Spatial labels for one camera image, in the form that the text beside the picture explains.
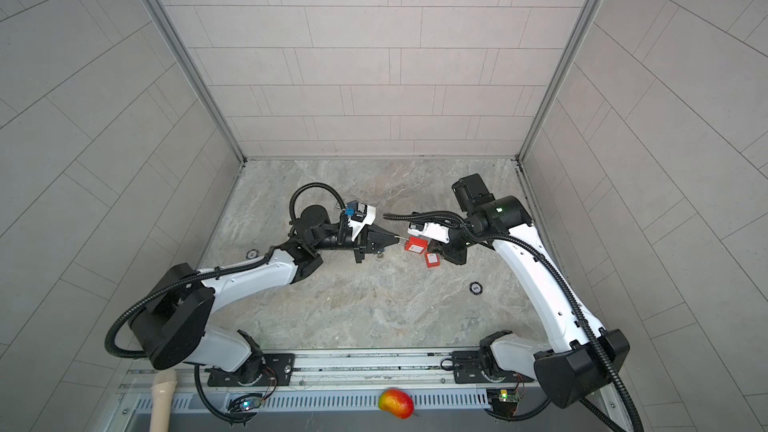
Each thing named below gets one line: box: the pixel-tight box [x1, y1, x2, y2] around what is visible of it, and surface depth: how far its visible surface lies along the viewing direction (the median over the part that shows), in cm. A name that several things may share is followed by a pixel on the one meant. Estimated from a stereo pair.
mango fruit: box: [378, 388, 415, 419], surface depth 66 cm
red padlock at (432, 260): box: [425, 252, 441, 268], surface depth 91 cm
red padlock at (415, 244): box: [404, 236, 429, 254], surface depth 68 cm
